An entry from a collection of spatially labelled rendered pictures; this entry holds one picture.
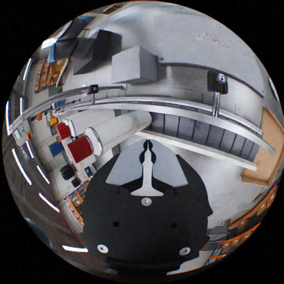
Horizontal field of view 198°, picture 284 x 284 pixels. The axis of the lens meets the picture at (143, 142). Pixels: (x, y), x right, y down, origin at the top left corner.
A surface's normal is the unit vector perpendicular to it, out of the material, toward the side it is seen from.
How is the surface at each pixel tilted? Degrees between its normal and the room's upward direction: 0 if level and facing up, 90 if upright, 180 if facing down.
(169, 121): 0
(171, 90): 0
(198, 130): 0
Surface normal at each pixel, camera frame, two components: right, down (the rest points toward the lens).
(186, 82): -0.54, 0.42
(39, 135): 0.84, 0.28
